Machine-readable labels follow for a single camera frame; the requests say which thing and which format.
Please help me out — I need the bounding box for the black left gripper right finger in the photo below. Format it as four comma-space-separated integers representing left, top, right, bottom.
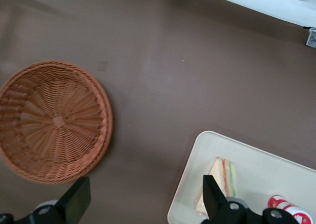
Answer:
202, 174, 263, 224

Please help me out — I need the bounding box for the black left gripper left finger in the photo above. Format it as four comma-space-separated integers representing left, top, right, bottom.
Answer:
29, 176, 92, 224

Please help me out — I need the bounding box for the red white yogurt cup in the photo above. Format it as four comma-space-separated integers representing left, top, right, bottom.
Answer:
267, 194, 314, 224

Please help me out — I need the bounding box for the brown table mat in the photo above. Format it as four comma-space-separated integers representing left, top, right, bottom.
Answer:
0, 0, 316, 224

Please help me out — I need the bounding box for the brown wicker basket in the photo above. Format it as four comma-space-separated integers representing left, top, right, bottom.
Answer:
0, 60, 114, 185

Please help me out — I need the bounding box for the grey metal bracket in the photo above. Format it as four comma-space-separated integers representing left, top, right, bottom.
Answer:
305, 28, 316, 47

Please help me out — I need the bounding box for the beige plastic tray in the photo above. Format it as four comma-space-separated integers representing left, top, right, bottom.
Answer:
167, 130, 316, 224

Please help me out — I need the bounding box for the triangular sandwich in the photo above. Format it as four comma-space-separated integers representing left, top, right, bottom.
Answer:
194, 156, 239, 215

